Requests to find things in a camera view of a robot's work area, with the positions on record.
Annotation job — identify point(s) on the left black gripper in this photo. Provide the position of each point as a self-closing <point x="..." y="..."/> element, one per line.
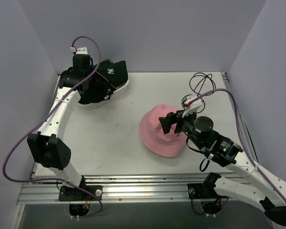
<point x="93" y="84"/>

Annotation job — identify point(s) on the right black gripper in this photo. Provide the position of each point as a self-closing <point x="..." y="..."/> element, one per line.
<point x="178" y="123"/>

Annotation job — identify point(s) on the pink bucket hat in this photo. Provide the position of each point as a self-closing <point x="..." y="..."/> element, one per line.
<point x="151" y="133"/>

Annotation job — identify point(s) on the black baseball cap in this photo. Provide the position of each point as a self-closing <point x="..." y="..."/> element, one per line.
<point x="98" y="88"/>

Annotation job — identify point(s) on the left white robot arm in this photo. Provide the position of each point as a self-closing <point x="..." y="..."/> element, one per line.
<point x="47" y="146"/>

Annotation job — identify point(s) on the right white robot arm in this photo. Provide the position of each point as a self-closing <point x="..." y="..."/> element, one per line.
<point x="266" y="191"/>

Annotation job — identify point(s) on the dark green baseball cap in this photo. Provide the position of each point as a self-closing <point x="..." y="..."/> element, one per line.
<point x="116" y="73"/>

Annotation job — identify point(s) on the white perforated plastic basket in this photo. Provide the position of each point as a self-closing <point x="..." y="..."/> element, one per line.
<point x="116" y="93"/>

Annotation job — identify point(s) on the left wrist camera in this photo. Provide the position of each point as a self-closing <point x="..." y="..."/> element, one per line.
<point x="81" y="50"/>

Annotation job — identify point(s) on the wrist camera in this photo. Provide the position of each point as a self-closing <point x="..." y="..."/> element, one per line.
<point x="189" y="106"/>
<point x="81" y="50"/>

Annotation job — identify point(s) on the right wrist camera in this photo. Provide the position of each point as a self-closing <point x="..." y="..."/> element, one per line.
<point x="189" y="106"/>

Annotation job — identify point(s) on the black wire hat stand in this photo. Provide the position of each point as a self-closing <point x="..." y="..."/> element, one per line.
<point x="204" y="77"/>

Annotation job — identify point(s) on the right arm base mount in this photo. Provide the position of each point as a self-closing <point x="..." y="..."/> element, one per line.
<point x="205" y="193"/>

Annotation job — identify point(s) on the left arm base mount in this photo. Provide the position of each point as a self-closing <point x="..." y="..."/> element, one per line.
<point x="80" y="200"/>

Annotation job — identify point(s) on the aluminium front rail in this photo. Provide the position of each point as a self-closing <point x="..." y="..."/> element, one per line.
<point x="120" y="189"/>

